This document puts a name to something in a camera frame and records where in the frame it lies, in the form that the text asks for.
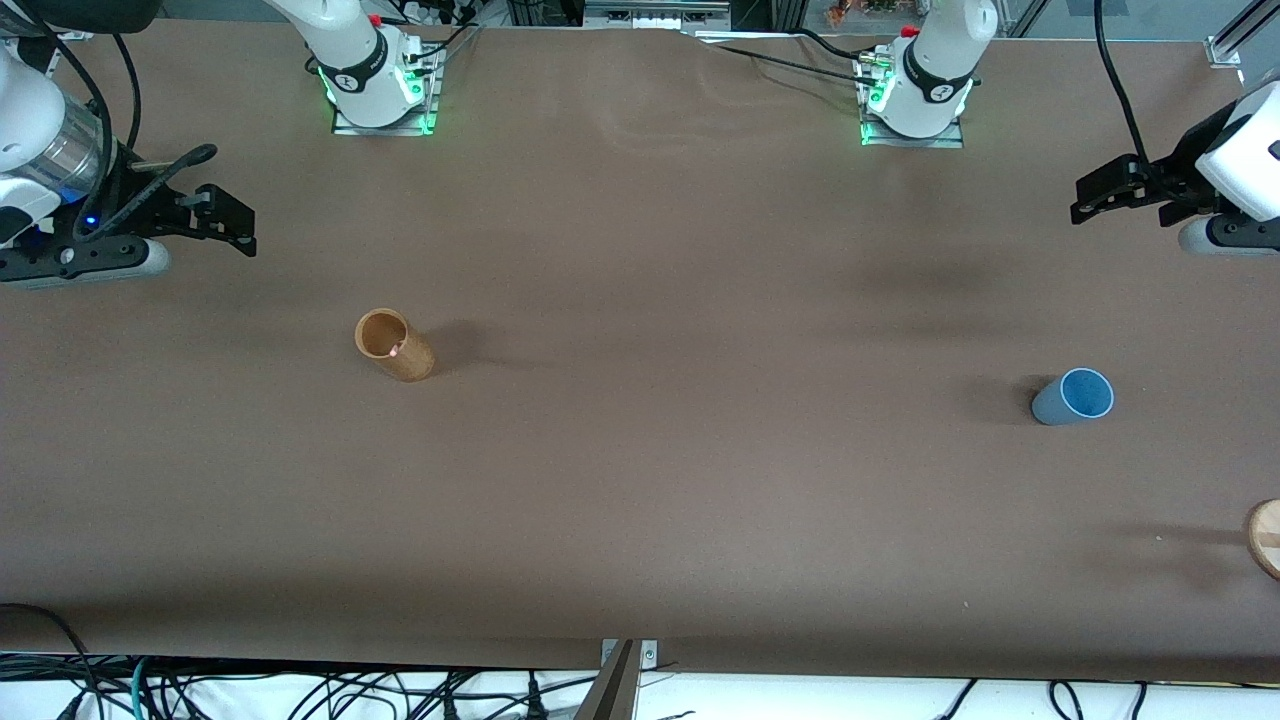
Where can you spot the round wooden disc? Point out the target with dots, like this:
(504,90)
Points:
(1266,540)

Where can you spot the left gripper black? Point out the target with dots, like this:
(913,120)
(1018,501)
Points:
(1187,163)

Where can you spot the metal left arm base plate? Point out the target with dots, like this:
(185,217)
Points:
(915,142)

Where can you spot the grey metal box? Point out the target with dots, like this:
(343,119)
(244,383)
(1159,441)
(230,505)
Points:
(655,14)

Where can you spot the bamboo chopstick holder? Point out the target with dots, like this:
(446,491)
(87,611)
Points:
(408,362)

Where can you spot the power strip with plugs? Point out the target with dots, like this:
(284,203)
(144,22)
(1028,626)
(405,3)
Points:
(435,12)

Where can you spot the blue cup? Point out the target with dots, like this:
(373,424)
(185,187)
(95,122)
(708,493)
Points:
(1050,405)

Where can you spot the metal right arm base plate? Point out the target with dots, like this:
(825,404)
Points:
(432,100)

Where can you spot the orange clutter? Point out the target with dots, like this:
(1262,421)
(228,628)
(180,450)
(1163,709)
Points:
(865,10)

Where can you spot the aluminium profile rail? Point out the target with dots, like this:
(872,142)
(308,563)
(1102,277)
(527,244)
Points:
(1240,35)

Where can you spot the small metal bracket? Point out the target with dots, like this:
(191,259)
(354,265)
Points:
(648,652)

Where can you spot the dark camera stand leg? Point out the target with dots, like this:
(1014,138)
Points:
(612,695)

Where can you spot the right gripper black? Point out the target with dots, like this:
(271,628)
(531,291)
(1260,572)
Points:
(133,196)

